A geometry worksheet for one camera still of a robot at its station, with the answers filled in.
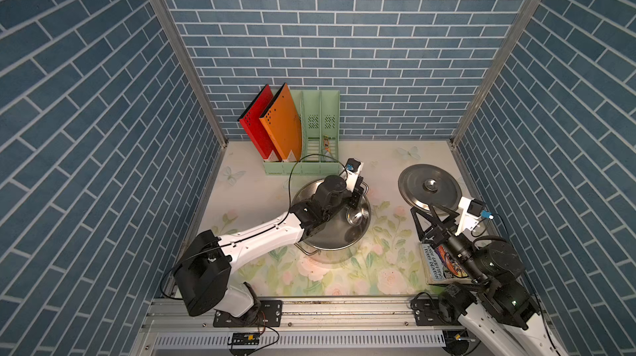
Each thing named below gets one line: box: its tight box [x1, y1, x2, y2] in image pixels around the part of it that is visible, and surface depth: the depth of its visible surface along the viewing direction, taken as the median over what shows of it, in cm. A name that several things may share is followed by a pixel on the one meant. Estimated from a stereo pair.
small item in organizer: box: [322, 134, 331, 154], surface depth 120 cm
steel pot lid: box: [397, 163, 463, 212], surface depth 106 cm
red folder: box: [236, 84, 281, 159], surface depth 93 cm
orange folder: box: [259, 82, 304, 163], surface depth 98 cm
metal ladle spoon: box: [345, 206, 363, 227], surface depth 88 cm
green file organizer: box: [262, 89, 341, 176], surface depth 111 cm
